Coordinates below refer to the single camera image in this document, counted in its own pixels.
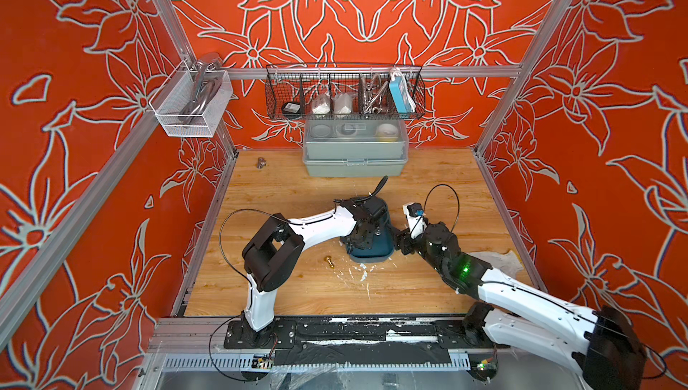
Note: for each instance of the blue white box in basket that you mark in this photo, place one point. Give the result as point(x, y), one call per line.
point(401, 97)

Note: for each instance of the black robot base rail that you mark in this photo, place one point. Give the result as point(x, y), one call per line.
point(387, 340)

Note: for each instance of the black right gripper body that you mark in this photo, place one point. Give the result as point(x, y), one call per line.
point(420, 247)

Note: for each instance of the white cloth on table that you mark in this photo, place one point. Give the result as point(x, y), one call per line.
point(509, 263)

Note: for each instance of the teal plastic storage box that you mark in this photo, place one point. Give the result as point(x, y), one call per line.
point(371, 257)

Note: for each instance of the white mesh wall basket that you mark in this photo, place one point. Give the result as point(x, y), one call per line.
point(185, 107)

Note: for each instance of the grey plastic lidded container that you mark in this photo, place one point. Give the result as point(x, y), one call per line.
point(355, 148)

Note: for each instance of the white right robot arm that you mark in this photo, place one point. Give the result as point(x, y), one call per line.
point(597, 344)

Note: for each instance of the bronze chess piece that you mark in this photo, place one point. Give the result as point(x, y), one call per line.
point(329, 262)

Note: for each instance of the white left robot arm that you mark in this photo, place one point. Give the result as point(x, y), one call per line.
point(272, 254)

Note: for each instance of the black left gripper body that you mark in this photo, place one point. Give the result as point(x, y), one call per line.
point(365, 242)

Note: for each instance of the metal tongs in basket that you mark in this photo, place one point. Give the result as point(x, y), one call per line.
point(372, 91)

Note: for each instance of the black wire wall basket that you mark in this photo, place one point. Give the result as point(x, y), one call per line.
point(300, 92)

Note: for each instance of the small metal piece far corner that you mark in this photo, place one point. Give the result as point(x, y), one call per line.
point(261, 163)

